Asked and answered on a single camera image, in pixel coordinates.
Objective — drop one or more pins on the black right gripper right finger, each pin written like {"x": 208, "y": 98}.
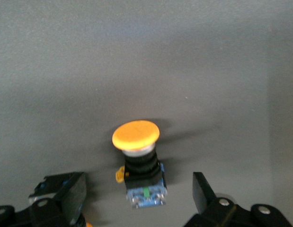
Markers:
{"x": 203, "y": 196}

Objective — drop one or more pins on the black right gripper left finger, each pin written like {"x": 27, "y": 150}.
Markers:
{"x": 75, "y": 201}

